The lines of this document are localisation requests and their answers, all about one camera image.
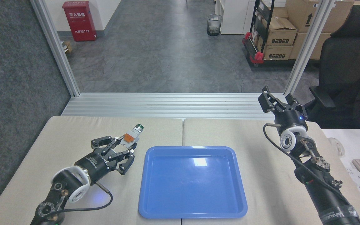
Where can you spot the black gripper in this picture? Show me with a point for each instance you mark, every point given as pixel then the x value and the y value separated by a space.
pixel 95 165
pixel 291 118

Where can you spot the blue plastic tray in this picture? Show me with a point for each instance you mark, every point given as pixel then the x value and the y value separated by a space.
pixel 192 187

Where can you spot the flat cardboard box with label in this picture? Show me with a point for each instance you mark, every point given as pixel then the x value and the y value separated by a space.
pixel 277 52

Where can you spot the black cart with red wheels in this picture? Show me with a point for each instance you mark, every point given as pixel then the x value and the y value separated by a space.
pixel 256 57

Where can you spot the plain brown cardboard box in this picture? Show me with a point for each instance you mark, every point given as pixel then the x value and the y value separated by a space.
pixel 319 47

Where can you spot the open cardboard box with label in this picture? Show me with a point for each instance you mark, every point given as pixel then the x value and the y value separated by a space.
pixel 280 34

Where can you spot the white computer mouse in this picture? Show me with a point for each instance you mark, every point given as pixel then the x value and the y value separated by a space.
pixel 337 147

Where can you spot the black office chair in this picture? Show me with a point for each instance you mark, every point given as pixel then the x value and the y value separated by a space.
pixel 348 68

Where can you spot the large brown cardboard box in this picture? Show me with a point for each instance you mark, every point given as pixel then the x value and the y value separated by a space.
pixel 302 14

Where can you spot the white cabinet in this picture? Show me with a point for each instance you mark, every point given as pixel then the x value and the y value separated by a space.
pixel 233 15

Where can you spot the black mesh waste bin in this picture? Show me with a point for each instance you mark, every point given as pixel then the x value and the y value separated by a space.
pixel 214 26

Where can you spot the white power strip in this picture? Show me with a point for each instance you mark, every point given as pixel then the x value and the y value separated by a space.
pixel 359 182

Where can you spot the red fire extinguisher box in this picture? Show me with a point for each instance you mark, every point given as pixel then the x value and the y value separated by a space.
pixel 79 20

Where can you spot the silver aluminium frame post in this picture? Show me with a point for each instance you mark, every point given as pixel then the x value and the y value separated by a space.
pixel 56 47
pixel 308 47

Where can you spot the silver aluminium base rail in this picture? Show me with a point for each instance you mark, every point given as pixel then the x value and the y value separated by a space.
pixel 173 104

